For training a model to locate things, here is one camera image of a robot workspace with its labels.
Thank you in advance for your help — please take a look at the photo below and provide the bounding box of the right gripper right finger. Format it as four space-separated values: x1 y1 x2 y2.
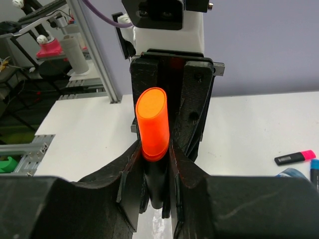
169 145 319 239

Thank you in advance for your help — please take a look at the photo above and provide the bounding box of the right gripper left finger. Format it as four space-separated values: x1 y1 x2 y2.
0 143 143 239

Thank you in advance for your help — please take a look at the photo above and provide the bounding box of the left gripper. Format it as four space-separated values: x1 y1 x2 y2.
112 12 226 160

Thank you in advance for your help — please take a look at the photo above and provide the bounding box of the orange cap black highlighter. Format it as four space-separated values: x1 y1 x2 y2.
135 87 170 209

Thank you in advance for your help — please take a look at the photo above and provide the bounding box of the pink cap black highlighter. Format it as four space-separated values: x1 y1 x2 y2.
274 150 316 166

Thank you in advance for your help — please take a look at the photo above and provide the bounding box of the blue cap black highlighter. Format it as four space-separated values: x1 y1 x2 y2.
310 159 319 191

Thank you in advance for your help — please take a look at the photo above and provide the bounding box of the blue jar left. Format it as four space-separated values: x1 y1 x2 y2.
276 168 307 179

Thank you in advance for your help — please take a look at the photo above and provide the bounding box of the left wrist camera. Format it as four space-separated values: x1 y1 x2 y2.
122 0 213 55

